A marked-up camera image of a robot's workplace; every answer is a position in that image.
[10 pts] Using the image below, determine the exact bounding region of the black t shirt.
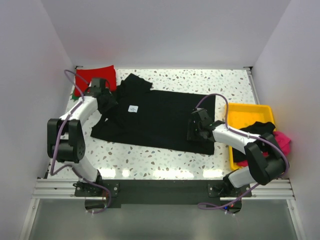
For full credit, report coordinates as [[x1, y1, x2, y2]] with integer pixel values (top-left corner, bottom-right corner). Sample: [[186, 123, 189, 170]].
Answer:
[[232, 121, 276, 166], [90, 73, 215, 155]]

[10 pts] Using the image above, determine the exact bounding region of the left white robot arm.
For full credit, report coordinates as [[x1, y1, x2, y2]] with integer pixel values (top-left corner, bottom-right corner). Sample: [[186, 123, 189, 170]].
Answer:
[[47, 78, 118, 186]]

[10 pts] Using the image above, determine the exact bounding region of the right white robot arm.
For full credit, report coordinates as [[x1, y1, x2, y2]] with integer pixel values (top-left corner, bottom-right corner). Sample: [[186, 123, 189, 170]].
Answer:
[[187, 108, 289, 194]]

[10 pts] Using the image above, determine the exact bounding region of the green folded t shirt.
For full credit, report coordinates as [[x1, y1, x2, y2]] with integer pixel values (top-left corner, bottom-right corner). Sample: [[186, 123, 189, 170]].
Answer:
[[71, 92, 79, 101]]

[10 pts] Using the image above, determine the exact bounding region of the red folded t shirt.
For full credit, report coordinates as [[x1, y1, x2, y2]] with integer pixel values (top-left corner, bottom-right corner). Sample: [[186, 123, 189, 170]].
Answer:
[[73, 65, 117, 98]]

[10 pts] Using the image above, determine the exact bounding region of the yellow plastic bin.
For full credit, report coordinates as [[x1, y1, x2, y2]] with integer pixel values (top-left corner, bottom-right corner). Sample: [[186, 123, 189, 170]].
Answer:
[[224, 102, 286, 172]]

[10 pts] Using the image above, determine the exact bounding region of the pink t shirt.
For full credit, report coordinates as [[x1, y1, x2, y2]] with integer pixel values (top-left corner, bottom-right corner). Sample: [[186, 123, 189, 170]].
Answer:
[[232, 131, 291, 167]]

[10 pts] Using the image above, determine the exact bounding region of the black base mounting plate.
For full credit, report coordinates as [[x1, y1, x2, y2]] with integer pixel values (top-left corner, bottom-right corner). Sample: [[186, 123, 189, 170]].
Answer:
[[73, 179, 250, 211]]

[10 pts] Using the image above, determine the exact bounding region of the aluminium frame rail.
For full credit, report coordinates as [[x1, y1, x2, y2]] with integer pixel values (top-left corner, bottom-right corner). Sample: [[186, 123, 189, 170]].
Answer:
[[20, 177, 306, 240]]

